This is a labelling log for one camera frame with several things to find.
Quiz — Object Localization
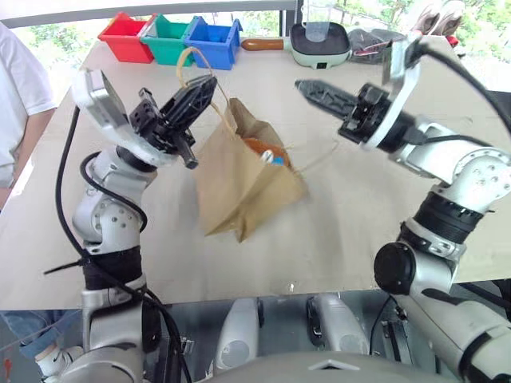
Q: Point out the person in white shirt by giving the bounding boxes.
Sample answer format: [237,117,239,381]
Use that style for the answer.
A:
[0,21,85,360]

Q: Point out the grey robot torso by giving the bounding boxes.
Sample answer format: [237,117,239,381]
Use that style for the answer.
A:
[187,349,460,383]

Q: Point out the silver right robot leg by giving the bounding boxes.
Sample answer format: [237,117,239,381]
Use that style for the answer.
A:
[305,292,370,357]

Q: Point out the blue plastic bin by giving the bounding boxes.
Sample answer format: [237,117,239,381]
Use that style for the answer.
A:
[183,15,244,71]

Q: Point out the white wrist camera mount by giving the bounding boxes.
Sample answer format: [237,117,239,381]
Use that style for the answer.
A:
[70,67,179,167]
[358,33,423,153]

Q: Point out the red plastic bin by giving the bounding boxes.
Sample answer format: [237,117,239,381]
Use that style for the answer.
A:
[97,10,157,65]

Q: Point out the black cable under table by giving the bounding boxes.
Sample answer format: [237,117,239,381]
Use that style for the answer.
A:
[367,294,413,365]

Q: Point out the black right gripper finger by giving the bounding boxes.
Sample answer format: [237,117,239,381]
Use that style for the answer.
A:
[294,78,362,106]
[299,91,358,121]

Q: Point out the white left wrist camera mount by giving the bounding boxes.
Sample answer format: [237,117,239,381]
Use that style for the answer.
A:
[70,67,179,167]

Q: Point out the silver robot leg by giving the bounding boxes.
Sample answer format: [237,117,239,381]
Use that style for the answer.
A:
[214,296,265,373]
[305,292,370,357]

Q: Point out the orange plush toy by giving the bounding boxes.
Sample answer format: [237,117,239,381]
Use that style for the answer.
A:
[242,136,292,168]

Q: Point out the silver left robot leg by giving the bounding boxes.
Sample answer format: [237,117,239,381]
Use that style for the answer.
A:
[214,296,265,373]

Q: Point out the grey window railing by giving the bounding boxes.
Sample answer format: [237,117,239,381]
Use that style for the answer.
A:
[0,0,305,39]

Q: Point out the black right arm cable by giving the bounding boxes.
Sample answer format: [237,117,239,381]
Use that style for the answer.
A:
[413,38,511,149]

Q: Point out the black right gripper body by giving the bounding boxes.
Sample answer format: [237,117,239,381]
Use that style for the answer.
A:
[337,82,391,145]

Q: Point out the white sneaker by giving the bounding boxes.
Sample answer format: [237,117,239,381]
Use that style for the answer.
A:
[34,344,85,378]

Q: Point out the green plastic bin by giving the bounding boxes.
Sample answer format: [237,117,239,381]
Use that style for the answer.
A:
[139,13,197,67]

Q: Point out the brown paper bag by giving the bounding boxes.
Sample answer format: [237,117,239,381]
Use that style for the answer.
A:
[176,46,341,243]

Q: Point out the black plastic bag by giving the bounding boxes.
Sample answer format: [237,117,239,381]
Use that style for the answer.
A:
[346,27,407,65]

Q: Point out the clear measuring cup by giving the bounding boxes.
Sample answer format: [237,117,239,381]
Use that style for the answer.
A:
[300,0,335,43]

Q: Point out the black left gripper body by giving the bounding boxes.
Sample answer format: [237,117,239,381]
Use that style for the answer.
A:
[129,88,200,170]

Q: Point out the green square frying pan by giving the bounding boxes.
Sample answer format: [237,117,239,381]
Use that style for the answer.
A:
[240,21,354,72]

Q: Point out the pair of pink shoes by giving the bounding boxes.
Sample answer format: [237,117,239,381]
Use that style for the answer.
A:
[410,0,467,38]

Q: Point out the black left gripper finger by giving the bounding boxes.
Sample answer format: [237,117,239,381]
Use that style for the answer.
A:
[159,74,219,116]
[164,89,216,131]

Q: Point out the blue and white plush toy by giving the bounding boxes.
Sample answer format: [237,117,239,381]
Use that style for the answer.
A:
[260,148,287,167]

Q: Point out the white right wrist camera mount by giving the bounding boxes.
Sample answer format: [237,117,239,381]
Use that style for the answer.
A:
[358,33,423,153]

